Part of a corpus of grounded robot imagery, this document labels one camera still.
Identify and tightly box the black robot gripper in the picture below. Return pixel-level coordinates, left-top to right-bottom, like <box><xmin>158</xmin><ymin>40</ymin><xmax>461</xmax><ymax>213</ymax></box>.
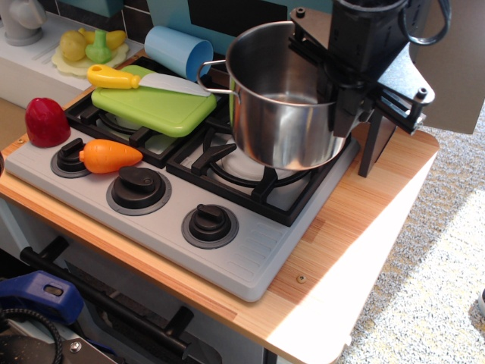
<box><xmin>290</xmin><ymin>1</ymin><xmax>435</xmax><ymax>137</ymax></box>

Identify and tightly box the stainless steel pot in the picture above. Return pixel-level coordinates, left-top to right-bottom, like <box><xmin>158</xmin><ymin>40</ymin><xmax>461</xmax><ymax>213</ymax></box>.
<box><xmin>210</xmin><ymin>21</ymin><xmax>348</xmax><ymax>171</ymax></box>

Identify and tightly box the grey toy stove top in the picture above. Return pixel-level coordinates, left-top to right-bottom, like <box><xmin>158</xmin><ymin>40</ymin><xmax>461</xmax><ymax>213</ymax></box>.
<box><xmin>4</xmin><ymin>56</ymin><xmax>361</xmax><ymax>303</ymax></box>

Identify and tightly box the black right stove knob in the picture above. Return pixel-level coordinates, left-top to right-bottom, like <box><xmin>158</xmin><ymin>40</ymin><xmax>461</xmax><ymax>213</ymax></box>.
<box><xmin>181</xmin><ymin>204</ymin><xmax>239</xmax><ymax>249</ymax></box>

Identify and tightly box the black stove knob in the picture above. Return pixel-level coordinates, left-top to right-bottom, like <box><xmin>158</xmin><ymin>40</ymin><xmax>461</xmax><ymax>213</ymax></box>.
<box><xmin>51</xmin><ymin>138</ymin><xmax>90</xmax><ymax>179</ymax></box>
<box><xmin>181</xmin><ymin>204</ymin><xmax>239</xmax><ymax>249</ymax></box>
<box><xmin>106</xmin><ymin>166</ymin><xmax>172</xmax><ymax>216</ymax></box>

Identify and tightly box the black middle stove knob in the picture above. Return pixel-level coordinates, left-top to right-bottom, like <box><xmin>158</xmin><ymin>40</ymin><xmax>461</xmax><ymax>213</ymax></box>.
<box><xmin>106</xmin><ymin>166</ymin><xmax>172</xmax><ymax>216</ymax></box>

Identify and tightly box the black left stove knob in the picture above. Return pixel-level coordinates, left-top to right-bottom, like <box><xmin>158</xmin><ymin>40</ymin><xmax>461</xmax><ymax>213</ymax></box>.
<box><xmin>51</xmin><ymin>138</ymin><xmax>90</xmax><ymax>179</ymax></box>

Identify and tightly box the black right burner grate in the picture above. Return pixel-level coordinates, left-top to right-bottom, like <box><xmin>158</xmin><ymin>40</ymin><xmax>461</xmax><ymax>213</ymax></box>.
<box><xmin>166</xmin><ymin>124</ymin><xmax>359</xmax><ymax>227</ymax></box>

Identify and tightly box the black burner grate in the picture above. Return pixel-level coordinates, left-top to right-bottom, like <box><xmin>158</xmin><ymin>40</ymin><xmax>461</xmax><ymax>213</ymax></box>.
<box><xmin>65</xmin><ymin>91</ymin><xmax>228</xmax><ymax>168</ymax></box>
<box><xmin>166</xmin><ymin>124</ymin><xmax>359</xmax><ymax>227</ymax></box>

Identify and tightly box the teal toy microwave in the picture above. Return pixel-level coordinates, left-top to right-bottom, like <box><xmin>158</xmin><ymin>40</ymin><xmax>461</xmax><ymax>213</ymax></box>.
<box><xmin>148</xmin><ymin>0</ymin><xmax>332</xmax><ymax>55</ymax></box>

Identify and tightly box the light blue plastic cup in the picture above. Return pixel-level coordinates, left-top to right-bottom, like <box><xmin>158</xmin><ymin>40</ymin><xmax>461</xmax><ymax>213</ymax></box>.
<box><xmin>144</xmin><ymin>26</ymin><xmax>214</xmax><ymax>82</ymax></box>

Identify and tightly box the green plastic cutting board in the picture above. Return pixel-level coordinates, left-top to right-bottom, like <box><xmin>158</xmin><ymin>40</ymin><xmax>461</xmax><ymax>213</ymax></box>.
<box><xmin>91</xmin><ymin>87</ymin><xmax>217</xmax><ymax>137</ymax></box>

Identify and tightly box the black left burner grate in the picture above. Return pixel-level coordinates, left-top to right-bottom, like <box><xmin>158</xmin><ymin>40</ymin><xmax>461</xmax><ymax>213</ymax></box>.
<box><xmin>65</xmin><ymin>91</ymin><xmax>228</xmax><ymax>168</ymax></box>

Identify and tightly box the yellow toy banana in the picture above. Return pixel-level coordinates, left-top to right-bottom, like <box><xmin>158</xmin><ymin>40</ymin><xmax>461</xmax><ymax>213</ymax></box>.
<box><xmin>78</xmin><ymin>28</ymin><xmax>127</xmax><ymax>50</ymax></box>

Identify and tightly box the green toy broccoli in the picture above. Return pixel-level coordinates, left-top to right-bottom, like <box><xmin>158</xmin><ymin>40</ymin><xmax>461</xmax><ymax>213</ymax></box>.
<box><xmin>85</xmin><ymin>30</ymin><xmax>112</xmax><ymax>64</ymax></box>

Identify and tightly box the orange toy carrot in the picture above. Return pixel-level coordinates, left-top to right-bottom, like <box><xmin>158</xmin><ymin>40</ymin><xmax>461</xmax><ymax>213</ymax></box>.
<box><xmin>79</xmin><ymin>139</ymin><xmax>143</xmax><ymax>174</ymax></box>

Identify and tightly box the pale yellow toy plate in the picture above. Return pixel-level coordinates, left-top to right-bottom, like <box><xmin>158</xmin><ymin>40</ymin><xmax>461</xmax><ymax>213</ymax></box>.
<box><xmin>51</xmin><ymin>43</ymin><xmax>130</xmax><ymax>78</ymax></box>

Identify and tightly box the yellow toy potato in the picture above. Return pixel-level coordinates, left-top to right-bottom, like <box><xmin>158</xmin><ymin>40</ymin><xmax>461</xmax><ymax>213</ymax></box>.
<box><xmin>60</xmin><ymin>30</ymin><xmax>86</xmax><ymax>61</ymax></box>

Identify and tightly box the red toy pepper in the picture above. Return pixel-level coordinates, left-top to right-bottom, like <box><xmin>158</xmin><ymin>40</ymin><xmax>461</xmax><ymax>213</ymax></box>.
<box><xmin>25</xmin><ymin>98</ymin><xmax>71</xmax><ymax>148</ymax></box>

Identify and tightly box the white toy sink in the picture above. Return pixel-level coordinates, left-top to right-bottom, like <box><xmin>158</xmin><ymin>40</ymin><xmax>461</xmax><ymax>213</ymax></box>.
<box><xmin>0</xmin><ymin>11</ymin><xmax>145</xmax><ymax>111</ymax></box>

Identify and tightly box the grey toy faucet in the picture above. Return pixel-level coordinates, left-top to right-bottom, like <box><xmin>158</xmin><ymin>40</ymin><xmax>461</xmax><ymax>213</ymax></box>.
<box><xmin>1</xmin><ymin>0</ymin><xmax>48</xmax><ymax>46</ymax></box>

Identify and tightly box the blue clamp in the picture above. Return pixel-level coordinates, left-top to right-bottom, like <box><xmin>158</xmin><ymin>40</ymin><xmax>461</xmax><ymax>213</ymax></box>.
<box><xmin>1</xmin><ymin>271</ymin><xmax>84</xmax><ymax>325</ymax></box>

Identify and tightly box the dark brown shelf post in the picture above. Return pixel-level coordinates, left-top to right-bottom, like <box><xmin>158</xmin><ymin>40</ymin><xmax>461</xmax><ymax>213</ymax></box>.
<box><xmin>358</xmin><ymin>111</ymin><xmax>396</xmax><ymax>177</ymax></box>

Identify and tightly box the yellow handled toy knife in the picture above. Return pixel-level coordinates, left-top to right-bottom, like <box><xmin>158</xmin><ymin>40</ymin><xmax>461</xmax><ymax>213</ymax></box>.
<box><xmin>86</xmin><ymin>64</ymin><xmax>211</xmax><ymax>97</ymax></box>

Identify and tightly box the black oven door handle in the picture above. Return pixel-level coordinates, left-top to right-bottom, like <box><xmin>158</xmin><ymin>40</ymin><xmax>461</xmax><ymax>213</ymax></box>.
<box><xmin>20</xmin><ymin>237</ymin><xmax>190</xmax><ymax>359</ymax></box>

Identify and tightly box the black braided cable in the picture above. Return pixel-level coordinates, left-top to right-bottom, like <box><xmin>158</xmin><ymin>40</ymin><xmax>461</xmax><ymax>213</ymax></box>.
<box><xmin>0</xmin><ymin>307</ymin><xmax>64</xmax><ymax>364</ymax></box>

